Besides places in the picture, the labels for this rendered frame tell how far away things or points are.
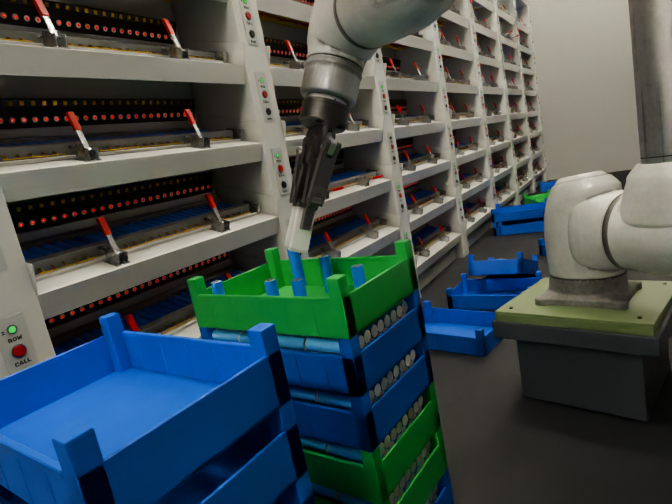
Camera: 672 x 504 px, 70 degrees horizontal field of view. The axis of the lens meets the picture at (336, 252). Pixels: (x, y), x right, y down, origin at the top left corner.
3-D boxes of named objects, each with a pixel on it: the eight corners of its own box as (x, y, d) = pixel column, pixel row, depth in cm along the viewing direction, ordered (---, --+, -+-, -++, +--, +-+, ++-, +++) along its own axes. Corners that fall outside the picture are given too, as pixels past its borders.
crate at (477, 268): (489, 275, 208) (488, 257, 208) (539, 274, 197) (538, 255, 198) (468, 275, 183) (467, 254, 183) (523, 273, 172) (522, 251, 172)
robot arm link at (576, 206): (580, 260, 117) (573, 170, 114) (656, 268, 100) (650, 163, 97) (531, 275, 111) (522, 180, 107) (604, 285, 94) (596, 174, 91)
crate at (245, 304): (419, 287, 75) (411, 238, 73) (349, 340, 59) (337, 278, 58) (279, 287, 93) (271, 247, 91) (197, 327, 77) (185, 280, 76)
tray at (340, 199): (390, 191, 181) (392, 166, 178) (298, 225, 132) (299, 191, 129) (344, 183, 191) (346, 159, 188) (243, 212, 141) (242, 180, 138)
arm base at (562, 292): (646, 281, 111) (645, 258, 110) (626, 310, 95) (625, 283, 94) (563, 280, 123) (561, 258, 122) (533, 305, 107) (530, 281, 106)
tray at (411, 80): (438, 92, 232) (441, 61, 227) (384, 89, 182) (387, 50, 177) (399, 89, 241) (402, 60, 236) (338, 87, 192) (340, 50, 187)
